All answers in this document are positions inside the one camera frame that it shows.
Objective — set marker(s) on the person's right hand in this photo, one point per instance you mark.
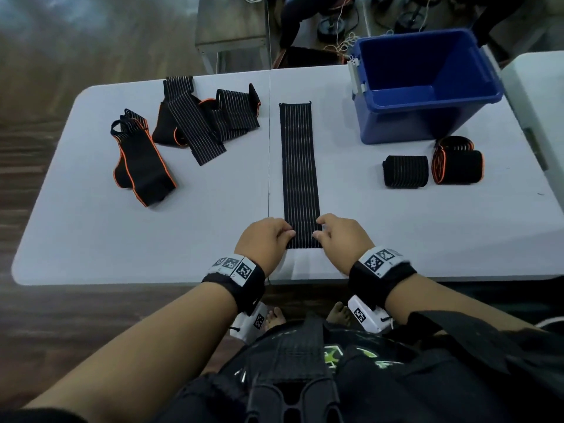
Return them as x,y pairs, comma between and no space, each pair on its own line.
346,244

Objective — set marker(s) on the crumpled black striped orange wrap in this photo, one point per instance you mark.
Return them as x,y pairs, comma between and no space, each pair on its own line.
235,112

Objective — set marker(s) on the person's right fingers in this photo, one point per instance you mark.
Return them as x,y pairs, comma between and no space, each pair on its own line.
321,231

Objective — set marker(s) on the person's black clothing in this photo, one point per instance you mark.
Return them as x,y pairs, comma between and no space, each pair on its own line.
396,378

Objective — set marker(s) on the folded black striped wrap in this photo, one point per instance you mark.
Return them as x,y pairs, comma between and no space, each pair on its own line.
194,123

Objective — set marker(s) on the loose black wrap orange edge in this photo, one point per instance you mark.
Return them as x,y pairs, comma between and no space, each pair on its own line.
143,165

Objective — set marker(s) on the white side table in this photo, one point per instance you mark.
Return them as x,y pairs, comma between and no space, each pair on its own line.
540,110

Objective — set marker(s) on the person's left fingers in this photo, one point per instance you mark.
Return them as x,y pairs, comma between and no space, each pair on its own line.
285,233

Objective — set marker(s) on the person's right foot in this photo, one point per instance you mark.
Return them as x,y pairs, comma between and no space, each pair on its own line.
340,313

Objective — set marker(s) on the rolled black wrap orange edge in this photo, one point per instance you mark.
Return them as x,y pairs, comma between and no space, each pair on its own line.
458,165

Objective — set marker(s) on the person's left hand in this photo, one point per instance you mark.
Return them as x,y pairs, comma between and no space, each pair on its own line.
260,242

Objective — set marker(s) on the rolled black striped wrap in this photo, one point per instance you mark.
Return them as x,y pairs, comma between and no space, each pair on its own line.
405,171

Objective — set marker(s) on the long black striped wrap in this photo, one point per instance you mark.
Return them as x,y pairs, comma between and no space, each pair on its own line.
299,171

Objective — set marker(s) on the person's foot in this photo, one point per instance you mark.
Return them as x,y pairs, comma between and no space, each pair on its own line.
275,318
340,313

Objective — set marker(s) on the person's left foot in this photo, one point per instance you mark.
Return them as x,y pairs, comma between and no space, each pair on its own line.
275,318

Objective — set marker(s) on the grey metal table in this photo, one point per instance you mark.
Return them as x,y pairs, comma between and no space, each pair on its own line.
231,21

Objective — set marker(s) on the black round chair base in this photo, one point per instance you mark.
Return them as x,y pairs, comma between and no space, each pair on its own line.
409,21
330,28

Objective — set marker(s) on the blue plastic bin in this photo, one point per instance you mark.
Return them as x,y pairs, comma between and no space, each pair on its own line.
423,70

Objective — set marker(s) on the small black orange-trimmed wrap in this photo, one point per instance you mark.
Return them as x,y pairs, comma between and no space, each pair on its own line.
164,129

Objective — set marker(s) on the person's right forearm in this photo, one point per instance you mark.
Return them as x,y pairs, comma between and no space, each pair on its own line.
440,299

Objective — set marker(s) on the person's left forearm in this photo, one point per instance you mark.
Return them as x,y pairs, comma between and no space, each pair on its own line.
145,348

